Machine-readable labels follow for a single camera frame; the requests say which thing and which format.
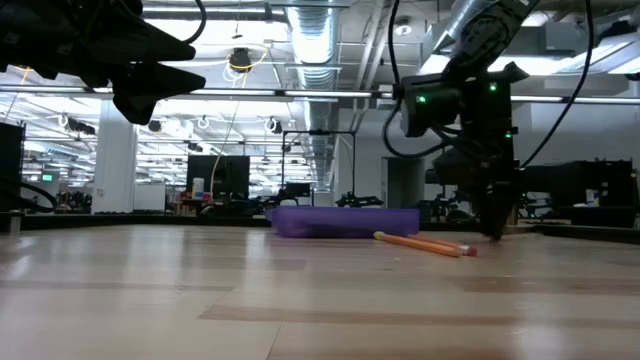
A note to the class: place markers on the silver ventilation duct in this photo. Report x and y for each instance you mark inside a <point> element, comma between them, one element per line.
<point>430,50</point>
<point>312,40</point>

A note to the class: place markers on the purple transparent pencil box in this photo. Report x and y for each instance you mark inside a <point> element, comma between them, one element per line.
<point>345,222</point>

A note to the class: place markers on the black background desk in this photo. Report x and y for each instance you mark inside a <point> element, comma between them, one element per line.
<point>560,182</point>

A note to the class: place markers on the green exit sign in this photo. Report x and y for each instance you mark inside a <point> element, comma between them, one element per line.
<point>47,177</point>

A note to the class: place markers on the black cabinet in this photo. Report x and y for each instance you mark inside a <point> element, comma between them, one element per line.
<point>12,165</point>

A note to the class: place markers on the orange pencil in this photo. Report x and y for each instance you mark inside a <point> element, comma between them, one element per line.
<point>420,244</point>
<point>469,249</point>

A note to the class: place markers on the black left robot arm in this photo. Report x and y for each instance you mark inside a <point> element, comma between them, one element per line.
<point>15,30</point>

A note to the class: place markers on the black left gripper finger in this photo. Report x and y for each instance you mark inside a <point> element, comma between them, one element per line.
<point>150,85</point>
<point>145,47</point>

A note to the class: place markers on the white building pillar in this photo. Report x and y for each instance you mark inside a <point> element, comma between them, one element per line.
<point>115,160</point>

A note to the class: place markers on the black aluminium table frame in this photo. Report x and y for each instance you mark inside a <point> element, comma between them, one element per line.
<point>125,221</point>

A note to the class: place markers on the ceiling dome sensor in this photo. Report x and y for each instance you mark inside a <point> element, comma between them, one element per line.
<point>403,29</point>

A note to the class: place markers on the black background robot arm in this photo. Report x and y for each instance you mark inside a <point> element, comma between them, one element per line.
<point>357,201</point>

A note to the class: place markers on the black rig frame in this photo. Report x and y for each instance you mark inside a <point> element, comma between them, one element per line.
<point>320,132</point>

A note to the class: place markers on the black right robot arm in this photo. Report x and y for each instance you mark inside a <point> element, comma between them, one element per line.
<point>485,30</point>

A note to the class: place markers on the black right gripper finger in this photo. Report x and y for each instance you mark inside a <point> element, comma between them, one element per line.
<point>504,200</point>
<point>486,200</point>

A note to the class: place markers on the long ceiling light strip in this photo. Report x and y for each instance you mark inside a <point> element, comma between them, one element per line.
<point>325,93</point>

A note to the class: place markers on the white bottle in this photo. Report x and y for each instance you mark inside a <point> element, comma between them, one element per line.
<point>198,189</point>

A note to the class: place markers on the black monitor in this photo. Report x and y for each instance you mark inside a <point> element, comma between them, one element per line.
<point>225,175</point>

